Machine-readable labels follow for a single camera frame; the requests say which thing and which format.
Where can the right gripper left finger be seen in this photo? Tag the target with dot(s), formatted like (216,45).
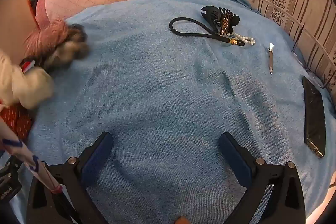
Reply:
(74,205)

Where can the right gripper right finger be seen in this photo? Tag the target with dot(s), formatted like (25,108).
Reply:
(286,202)

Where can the grey brown velvet scrunchie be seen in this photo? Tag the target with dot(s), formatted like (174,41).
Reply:
(74,47)

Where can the red white plaid scrunchie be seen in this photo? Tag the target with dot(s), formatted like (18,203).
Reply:
(42,41)

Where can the black smartphone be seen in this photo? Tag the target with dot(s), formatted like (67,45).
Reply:
(314,126)

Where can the silver hair clip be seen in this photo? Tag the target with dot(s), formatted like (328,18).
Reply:
(270,55)

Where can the blue bed blanket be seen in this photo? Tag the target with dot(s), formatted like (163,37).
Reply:
(166,86)

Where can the black hair claw clip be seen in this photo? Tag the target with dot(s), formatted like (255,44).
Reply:
(221,20)

